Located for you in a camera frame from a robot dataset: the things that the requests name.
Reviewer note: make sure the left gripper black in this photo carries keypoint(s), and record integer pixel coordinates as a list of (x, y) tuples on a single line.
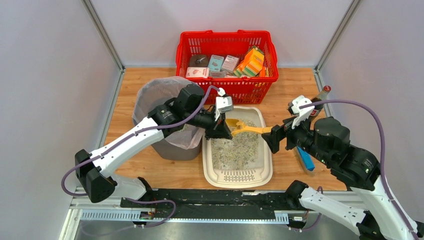
[(214, 122)]

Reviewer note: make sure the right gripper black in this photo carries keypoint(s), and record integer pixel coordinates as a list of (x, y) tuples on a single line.
[(284, 134)]

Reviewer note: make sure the yellow litter scoop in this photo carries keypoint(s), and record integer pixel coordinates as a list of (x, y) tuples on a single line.
[(237, 126)]

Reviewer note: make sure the beige litter box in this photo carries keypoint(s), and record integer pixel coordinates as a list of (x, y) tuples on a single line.
[(238, 179)]

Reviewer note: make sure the grey mesh trash bin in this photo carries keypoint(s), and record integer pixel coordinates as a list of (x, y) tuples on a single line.
[(175, 149)]

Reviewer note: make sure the translucent plastic bin liner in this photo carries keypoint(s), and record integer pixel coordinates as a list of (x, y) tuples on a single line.
[(155, 96)]

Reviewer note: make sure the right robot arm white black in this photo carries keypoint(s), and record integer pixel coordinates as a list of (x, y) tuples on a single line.
[(328, 141)]

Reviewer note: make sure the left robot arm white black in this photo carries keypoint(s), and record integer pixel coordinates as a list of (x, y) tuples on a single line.
[(95, 170)]

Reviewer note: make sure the cat litter granules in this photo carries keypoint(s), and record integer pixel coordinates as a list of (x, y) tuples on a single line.
[(240, 153)]

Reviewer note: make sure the blue and tan box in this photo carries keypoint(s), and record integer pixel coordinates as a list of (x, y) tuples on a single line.
[(304, 159)]

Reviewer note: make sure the grey sponge label box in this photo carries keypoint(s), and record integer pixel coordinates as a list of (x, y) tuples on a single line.
[(217, 74)]

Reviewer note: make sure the white pink sponge box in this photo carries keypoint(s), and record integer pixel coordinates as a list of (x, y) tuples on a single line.
[(197, 72)]

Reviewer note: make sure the teal small box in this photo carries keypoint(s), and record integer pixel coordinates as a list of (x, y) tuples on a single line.
[(215, 63)]

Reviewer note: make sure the grey small box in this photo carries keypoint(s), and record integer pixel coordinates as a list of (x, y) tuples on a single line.
[(230, 63)]

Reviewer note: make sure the cola glass bottle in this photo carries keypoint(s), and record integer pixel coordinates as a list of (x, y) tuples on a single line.
[(320, 97)]

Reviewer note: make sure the red shopping basket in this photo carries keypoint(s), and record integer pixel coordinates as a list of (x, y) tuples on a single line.
[(244, 90)]

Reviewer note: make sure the orange green sponge pack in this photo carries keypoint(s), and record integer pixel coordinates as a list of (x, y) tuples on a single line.
[(252, 63)]

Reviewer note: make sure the brown round item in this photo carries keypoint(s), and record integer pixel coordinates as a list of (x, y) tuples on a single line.
[(199, 61)]

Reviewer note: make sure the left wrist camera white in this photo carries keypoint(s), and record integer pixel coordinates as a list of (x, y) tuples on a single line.
[(223, 103)]

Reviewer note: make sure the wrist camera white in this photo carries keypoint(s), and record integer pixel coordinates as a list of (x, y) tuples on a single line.
[(295, 109), (223, 103)]

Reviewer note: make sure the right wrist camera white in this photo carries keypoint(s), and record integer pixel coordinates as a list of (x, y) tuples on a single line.
[(295, 109)]

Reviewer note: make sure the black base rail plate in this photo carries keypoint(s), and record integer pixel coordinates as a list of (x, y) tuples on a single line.
[(219, 204)]

